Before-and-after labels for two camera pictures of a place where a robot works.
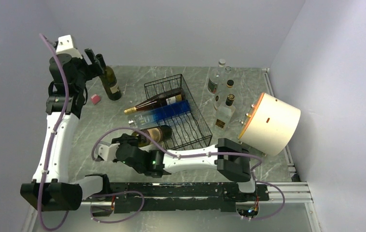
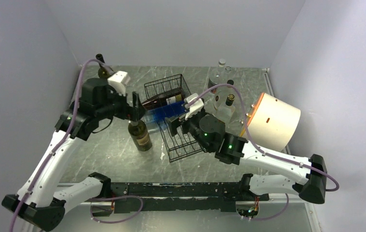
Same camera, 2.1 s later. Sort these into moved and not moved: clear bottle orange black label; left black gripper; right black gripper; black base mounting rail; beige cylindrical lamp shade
Moved: left black gripper; right black gripper
Not moved: black base mounting rail; clear bottle orange black label; beige cylindrical lamp shade
